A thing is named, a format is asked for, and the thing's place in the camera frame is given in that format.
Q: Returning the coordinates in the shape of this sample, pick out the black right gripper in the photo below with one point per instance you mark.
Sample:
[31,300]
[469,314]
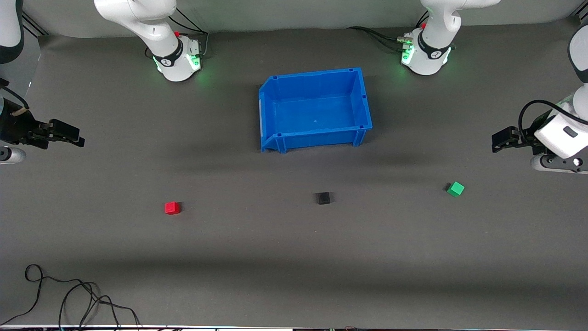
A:
[14,127]

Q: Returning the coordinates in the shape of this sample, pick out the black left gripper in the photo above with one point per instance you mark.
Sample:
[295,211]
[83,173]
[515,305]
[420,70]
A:
[525,138]

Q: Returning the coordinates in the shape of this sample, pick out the small green cube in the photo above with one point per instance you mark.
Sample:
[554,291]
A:
[455,189]

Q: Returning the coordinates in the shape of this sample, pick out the small red cube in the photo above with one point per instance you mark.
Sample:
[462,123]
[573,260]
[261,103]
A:
[172,208]

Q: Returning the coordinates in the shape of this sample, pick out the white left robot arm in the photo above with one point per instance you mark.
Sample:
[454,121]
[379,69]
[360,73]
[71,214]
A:
[434,55]

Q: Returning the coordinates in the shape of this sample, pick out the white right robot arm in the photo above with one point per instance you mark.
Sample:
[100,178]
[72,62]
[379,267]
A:
[138,18]

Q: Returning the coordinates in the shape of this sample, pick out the small black cube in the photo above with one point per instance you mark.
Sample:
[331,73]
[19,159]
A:
[323,198]

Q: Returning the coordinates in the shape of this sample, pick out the blue plastic storage bin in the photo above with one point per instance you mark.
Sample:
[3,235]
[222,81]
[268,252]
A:
[317,110]

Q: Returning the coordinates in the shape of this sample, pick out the dark grey table mat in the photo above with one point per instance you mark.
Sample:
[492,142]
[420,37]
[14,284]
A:
[294,257]

